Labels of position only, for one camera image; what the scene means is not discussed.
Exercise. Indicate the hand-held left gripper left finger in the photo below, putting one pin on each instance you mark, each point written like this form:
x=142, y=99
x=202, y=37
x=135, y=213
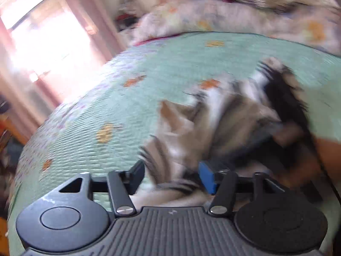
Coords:
x=137, y=176

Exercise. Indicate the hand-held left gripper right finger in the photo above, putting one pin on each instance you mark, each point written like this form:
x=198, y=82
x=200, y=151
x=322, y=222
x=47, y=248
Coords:
x=206, y=177

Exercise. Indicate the striped white sweater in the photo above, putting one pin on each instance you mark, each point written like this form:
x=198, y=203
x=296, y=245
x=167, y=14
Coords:
x=213, y=128

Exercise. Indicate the green bee-print bedspread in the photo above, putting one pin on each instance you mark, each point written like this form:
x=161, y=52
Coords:
x=93, y=106

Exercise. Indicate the floral duvet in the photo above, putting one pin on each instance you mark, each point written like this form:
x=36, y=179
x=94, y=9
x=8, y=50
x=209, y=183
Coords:
x=239, y=18

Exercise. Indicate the black and white patterned cloth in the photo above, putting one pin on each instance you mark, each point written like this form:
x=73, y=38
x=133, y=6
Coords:
x=271, y=1

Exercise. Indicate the window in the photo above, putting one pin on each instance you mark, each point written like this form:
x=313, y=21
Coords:
x=48, y=37

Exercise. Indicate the white plastic bag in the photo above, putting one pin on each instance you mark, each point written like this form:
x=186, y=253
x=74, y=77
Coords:
x=127, y=8

